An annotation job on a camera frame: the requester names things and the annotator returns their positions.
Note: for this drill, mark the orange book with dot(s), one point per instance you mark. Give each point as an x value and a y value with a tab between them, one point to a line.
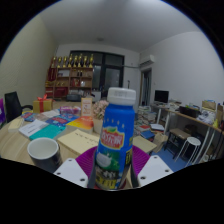
81	122

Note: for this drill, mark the white round stool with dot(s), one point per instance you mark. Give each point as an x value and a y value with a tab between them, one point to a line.
190	141

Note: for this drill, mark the large beige envelope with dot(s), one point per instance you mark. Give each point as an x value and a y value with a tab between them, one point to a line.
78	141

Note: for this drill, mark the black mug white inside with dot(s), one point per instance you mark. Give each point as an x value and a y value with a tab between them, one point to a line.
45	150

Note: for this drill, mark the white wall air conditioner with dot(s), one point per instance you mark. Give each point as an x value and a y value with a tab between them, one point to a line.
146	60

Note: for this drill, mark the black computer monitor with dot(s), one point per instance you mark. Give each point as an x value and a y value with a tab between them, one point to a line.
161	96

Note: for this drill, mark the blue drink bottle white cap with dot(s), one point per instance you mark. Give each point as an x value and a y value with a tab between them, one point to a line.
113	133

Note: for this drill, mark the pink flowers in white pot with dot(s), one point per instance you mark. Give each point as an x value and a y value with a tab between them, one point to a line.
99	110

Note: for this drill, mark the blue and red book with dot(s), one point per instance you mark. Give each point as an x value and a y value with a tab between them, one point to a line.
28	116

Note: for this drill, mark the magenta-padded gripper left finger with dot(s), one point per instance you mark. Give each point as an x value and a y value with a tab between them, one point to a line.
83	163

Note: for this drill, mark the pile of books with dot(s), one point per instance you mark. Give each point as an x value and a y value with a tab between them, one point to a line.
145	116

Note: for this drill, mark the teal book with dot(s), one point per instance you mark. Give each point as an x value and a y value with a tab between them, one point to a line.
48	131

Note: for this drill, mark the brown wooden stool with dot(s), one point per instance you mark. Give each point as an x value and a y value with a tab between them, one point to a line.
178	133

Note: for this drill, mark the small tan upright box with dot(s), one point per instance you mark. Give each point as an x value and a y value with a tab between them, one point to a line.
86	106

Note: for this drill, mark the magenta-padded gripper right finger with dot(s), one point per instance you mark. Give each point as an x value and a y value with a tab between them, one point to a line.
145	166

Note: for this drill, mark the cluttered wooden side desk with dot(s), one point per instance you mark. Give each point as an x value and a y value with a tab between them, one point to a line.
200	116

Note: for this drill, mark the blue cover book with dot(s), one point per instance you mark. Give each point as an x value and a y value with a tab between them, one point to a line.
61	119

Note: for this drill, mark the yellow gift box red ribbon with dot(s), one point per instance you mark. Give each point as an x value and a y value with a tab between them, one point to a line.
46	106

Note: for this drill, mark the pink wrapped pack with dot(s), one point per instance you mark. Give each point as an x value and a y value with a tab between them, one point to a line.
70	110

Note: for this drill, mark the black framed glass door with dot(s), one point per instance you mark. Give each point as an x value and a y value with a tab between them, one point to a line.
111	75

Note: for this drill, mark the white booklet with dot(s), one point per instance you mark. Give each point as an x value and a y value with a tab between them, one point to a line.
31	127

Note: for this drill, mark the wooden shelf unit with trophies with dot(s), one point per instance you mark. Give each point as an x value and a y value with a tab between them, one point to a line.
70	80

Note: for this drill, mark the white paper sheet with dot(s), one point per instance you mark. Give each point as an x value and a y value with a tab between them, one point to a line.
50	113

